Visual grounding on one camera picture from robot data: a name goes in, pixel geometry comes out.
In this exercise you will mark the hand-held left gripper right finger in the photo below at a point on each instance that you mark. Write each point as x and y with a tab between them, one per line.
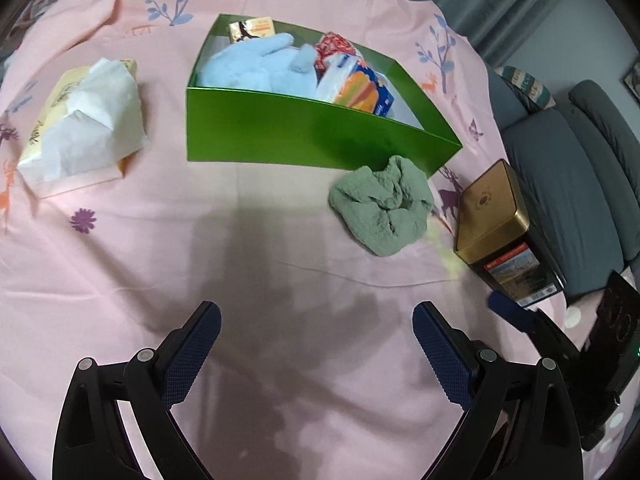
442	355

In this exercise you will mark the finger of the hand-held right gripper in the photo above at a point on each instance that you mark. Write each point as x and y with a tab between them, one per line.
510	310

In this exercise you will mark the pink printed tablecloth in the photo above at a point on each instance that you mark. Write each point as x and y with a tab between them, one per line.
250	260

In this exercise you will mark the blue and orange snack packet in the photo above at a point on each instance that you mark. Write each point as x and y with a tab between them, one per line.
360	90

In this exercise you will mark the yellow tissue pack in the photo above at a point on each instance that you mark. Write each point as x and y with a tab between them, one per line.
85	125

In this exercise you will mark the grey sofa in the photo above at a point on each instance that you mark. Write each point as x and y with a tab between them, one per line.
560	170

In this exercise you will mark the green cardboard box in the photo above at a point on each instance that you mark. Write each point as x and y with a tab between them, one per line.
300	130

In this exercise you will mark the small white tissue packet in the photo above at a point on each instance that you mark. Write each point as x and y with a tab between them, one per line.
252	29

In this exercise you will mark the black and gold tin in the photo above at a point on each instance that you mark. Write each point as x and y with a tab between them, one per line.
487	210

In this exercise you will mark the red and white packet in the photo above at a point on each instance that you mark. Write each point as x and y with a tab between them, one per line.
335	45

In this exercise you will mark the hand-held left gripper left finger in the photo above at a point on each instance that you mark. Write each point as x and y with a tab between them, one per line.
192	350

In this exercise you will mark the striped cushion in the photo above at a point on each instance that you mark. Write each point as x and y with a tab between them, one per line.
525	85

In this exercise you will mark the green fluffy scrunchie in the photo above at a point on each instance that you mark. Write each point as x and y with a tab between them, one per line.
365	210

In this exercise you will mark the light blue plush glove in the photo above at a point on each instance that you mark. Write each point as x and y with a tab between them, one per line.
250	67

